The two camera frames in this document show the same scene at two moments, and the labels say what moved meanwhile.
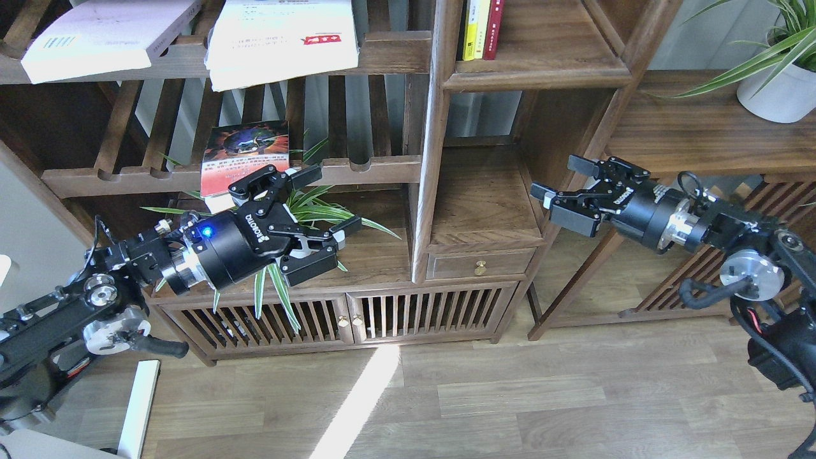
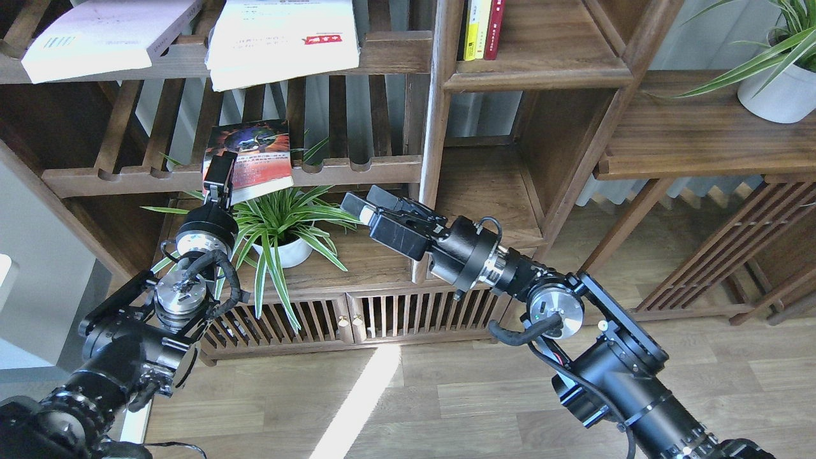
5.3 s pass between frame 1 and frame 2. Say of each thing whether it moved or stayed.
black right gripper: moved
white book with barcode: stayed
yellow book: stayed
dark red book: stayed
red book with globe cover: stayed
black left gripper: moved
